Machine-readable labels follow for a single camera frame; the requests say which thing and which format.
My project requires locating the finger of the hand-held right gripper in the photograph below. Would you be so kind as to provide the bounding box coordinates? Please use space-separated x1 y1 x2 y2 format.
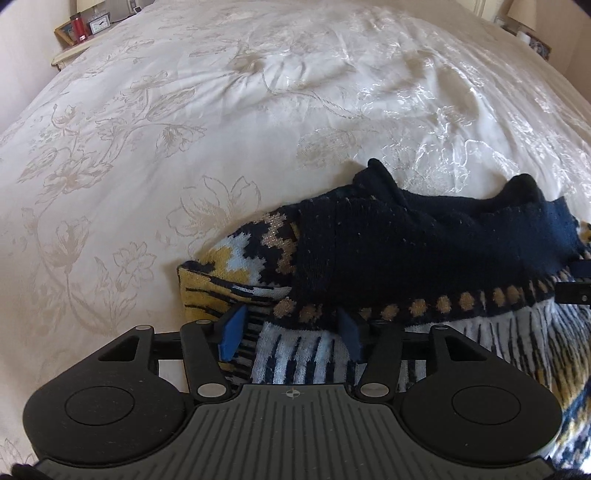
555 261 591 306

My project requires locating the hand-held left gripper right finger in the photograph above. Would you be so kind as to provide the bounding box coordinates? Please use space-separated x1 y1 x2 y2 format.
336 308 495 401

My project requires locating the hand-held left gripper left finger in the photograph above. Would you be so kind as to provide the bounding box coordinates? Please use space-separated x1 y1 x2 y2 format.
98 305 247 401

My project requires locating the navy yellow patterned knit sweater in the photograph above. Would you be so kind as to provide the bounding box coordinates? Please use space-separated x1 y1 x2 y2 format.
178 158 591 472

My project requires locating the cream floral bed cover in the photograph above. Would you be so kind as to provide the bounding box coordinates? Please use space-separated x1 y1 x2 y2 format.
0 0 591 464

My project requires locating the cream shade table lamp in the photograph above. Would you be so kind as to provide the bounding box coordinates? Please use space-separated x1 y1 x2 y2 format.
507 0 539 31

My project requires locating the cream wooden nightstand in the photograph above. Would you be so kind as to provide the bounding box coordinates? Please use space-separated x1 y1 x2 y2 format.
51 42 95 71

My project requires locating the wooden photo frame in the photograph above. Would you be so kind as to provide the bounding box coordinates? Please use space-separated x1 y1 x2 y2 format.
54 21 77 47

